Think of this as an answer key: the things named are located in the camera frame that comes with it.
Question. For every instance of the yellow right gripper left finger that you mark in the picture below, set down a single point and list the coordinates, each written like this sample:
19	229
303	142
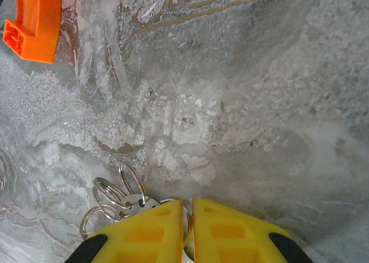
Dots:
138	240

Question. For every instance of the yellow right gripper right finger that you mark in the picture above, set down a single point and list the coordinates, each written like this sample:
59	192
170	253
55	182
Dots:
230	240

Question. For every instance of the silver split keyring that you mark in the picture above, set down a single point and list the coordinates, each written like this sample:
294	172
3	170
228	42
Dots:
188	214

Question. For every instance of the orange curved plastic piece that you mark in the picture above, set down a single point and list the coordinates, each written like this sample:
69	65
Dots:
43	29

